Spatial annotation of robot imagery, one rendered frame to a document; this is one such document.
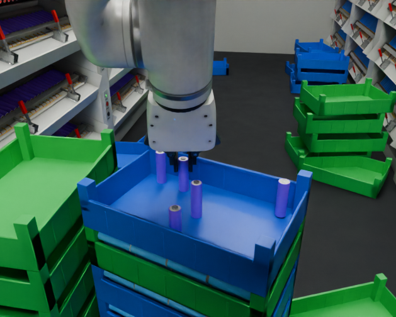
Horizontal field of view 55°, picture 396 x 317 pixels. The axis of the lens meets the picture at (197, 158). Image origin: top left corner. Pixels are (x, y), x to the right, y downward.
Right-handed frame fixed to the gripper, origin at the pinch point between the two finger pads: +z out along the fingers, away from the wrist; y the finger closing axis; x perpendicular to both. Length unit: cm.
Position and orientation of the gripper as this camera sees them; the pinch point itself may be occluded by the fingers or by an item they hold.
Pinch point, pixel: (182, 158)
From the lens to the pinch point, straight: 64.3
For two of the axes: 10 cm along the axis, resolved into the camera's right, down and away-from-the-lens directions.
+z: -0.1, 6.0, 8.0
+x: -0.2, -8.0, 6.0
